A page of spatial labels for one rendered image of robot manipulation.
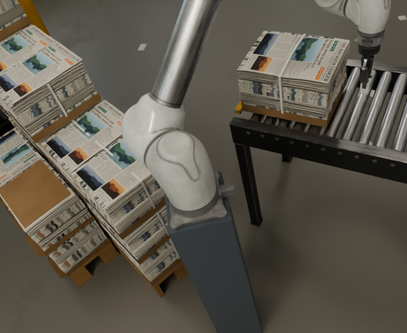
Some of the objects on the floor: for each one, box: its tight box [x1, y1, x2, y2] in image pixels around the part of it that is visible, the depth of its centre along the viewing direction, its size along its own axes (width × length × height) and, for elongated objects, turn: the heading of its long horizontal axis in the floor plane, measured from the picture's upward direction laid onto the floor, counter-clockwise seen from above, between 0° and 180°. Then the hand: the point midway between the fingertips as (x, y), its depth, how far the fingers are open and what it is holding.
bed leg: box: [235, 143, 263, 227], centre depth 219 cm, size 6×6×68 cm
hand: (365, 86), depth 165 cm, fingers closed
